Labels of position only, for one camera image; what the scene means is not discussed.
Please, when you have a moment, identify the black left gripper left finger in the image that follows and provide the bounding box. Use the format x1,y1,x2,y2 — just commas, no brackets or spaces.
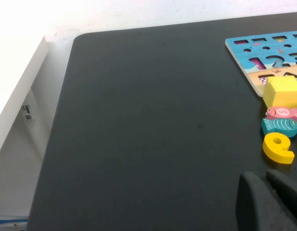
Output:
235,171,297,231

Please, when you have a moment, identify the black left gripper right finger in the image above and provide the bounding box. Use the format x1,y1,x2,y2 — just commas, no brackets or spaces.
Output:
265,169,297,224

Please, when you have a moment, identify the yellow number nine piece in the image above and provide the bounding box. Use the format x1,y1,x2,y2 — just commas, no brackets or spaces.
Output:
262,131,296,165

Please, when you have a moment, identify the colourful wooden number puzzle board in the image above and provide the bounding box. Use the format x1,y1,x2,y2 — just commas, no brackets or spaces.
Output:
225,30,297,98

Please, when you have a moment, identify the teal wooden fish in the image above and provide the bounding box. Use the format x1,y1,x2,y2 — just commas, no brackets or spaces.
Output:
261,117,297,139

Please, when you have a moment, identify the pink wooden fish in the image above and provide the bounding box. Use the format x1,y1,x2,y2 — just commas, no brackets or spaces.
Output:
266,106,297,125

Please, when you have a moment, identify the yellow wooden cube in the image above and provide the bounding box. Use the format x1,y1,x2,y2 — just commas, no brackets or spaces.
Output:
262,75,297,110

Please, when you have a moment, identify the dark cabinet latch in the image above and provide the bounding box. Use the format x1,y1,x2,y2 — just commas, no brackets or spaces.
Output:
21,104,35,128

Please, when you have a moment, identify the blue cable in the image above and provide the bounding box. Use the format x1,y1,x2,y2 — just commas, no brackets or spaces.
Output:
0,216,29,226

